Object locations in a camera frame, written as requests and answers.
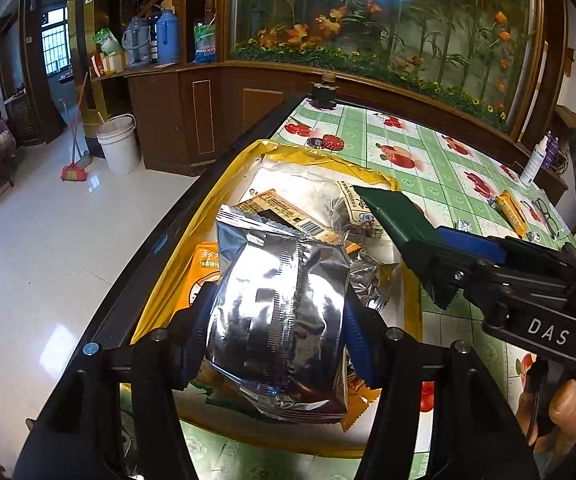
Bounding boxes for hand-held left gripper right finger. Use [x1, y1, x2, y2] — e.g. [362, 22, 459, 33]
[344, 299, 540, 480]

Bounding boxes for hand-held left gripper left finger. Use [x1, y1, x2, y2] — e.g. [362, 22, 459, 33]
[15, 290, 217, 480]

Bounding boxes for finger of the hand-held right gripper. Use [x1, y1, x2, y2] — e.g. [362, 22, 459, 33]
[432, 254, 570, 314]
[435, 227, 576, 282]

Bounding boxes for yellow cardboard box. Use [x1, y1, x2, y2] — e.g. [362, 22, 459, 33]
[130, 139, 424, 461]

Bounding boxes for silver foil snack packet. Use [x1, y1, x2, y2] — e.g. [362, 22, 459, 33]
[202, 204, 353, 423]
[348, 250, 404, 311]

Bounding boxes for dark green snack packet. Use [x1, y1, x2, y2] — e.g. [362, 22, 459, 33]
[352, 185, 464, 311]

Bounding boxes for white snack packet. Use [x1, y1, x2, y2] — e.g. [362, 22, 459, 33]
[335, 180, 394, 241]

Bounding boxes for orange packet with dark label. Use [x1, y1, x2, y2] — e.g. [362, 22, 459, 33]
[230, 187, 344, 246]

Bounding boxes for person's right hand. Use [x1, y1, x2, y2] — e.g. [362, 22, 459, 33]
[515, 359, 576, 456]

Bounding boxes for small orange snack bar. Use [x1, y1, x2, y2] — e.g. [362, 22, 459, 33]
[497, 190, 529, 238]

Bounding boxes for eyeglasses in clear bag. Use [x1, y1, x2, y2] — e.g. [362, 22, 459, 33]
[533, 197, 569, 241]

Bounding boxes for green fruit print tablecloth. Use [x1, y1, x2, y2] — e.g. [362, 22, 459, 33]
[118, 95, 576, 480]

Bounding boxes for white spray bottle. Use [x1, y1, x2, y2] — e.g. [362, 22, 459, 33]
[519, 132, 554, 188]

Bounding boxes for purple bottle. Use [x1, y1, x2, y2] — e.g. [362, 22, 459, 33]
[542, 135, 560, 170]

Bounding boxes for white plastic bucket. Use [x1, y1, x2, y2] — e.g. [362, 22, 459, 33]
[96, 114, 141, 176]

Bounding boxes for red broom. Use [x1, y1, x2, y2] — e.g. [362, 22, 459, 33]
[59, 72, 94, 182]

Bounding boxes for small dark jar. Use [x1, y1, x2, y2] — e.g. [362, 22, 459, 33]
[310, 75, 339, 110]

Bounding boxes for wooden partition cabinet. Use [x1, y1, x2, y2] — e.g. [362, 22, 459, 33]
[85, 0, 569, 191]

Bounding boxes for flower painted glass panel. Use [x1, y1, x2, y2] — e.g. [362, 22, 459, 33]
[225, 0, 544, 133]

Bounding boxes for orange and white box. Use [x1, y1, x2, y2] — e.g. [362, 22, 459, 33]
[90, 52, 128, 77]

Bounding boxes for grey thermos flask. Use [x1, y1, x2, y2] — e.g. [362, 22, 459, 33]
[122, 15, 151, 66]

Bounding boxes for blue thermos flask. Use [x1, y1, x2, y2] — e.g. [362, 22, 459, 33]
[150, 7, 180, 65]

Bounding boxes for green plastic bag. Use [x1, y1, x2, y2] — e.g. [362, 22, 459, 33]
[93, 27, 123, 56]

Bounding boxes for barred window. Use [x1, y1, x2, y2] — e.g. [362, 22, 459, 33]
[40, 7, 71, 75]

